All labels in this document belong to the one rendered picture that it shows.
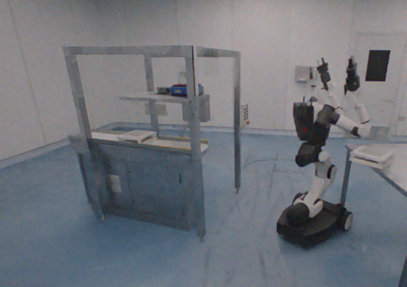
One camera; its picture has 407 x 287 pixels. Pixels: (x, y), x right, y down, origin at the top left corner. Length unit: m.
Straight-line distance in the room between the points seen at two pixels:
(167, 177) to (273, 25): 4.12
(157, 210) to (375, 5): 5.14
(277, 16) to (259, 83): 1.34
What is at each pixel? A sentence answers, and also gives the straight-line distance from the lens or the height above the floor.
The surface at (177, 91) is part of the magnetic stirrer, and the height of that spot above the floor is 1.30.
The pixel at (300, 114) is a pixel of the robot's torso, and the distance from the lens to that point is 2.03.
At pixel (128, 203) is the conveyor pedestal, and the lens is 2.86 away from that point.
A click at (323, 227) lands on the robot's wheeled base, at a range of 2.40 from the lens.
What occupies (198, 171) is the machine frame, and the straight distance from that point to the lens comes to 2.08.
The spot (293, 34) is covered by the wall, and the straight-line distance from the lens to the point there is 5.68.
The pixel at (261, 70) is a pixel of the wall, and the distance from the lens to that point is 5.69.
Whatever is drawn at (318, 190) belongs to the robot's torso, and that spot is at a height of 0.41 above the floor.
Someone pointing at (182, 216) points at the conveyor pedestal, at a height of 0.16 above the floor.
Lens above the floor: 1.51
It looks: 19 degrees down
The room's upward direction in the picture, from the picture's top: 1 degrees clockwise
